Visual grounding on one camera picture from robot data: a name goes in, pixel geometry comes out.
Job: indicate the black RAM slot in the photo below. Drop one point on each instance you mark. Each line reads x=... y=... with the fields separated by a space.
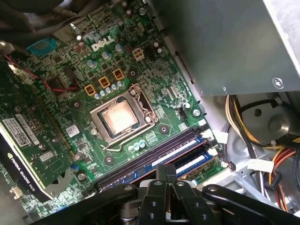
x=140 y=167
x=140 y=161

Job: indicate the black PC case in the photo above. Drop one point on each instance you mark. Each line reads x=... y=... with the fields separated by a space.
x=243 y=187

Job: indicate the white four-pin power socket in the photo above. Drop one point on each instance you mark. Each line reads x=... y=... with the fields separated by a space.
x=137 y=54

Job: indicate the grey power supply unit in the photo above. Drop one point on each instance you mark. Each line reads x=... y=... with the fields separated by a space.
x=222 y=47

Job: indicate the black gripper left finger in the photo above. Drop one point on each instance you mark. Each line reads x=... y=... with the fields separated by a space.
x=152 y=206

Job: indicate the NVIDIA Quadro graphics card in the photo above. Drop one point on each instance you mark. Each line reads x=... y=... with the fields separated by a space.
x=30 y=145

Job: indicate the RAM stick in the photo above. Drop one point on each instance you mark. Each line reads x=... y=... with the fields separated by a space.
x=192 y=164
x=175 y=152

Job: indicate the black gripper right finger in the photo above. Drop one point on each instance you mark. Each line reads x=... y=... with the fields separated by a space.
x=187 y=206

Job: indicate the silver CPU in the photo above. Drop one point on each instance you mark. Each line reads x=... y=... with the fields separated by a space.
x=119 y=118

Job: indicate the green Dell motherboard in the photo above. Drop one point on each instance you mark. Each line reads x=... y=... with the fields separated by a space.
x=70 y=110

